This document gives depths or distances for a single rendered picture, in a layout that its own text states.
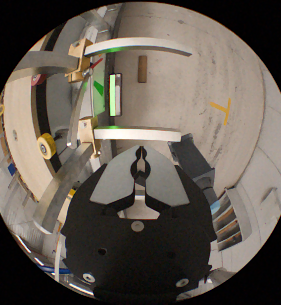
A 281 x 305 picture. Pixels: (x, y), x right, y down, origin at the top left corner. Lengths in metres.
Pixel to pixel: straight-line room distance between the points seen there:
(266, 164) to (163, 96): 2.37
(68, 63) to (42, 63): 0.08
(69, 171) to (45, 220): 0.12
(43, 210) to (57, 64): 0.25
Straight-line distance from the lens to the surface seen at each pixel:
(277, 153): 2.50
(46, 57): 0.21
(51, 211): 0.21
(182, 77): 1.17
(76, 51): 0.31
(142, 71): 1.03
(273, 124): 2.62
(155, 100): 1.09
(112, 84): 0.40
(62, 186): 0.22
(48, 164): 0.44
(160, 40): 0.27
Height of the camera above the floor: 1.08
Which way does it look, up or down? 57 degrees down
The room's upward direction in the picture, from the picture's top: 177 degrees counter-clockwise
